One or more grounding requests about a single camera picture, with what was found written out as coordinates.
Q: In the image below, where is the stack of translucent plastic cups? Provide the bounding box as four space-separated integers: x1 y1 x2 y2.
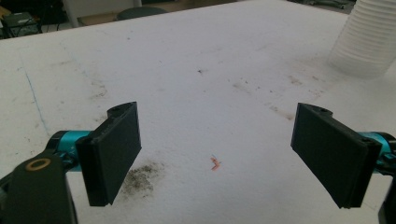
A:
326 0 396 78

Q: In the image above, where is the grey desk leg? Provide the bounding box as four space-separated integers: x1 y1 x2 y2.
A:
62 0 80 29

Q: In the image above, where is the small orange scrap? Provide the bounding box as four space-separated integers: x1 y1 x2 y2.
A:
209 155 222 172

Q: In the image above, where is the black computer tower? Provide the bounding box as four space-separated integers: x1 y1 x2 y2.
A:
1 12 43 39

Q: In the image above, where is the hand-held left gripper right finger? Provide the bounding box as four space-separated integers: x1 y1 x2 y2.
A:
290 103 382 209

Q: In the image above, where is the white foam mat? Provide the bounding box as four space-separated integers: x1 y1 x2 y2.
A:
0 0 396 224

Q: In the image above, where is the black round stool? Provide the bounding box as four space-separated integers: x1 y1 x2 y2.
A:
116 7 169 21

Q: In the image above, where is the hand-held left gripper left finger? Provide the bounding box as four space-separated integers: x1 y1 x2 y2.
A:
75 101 143 207

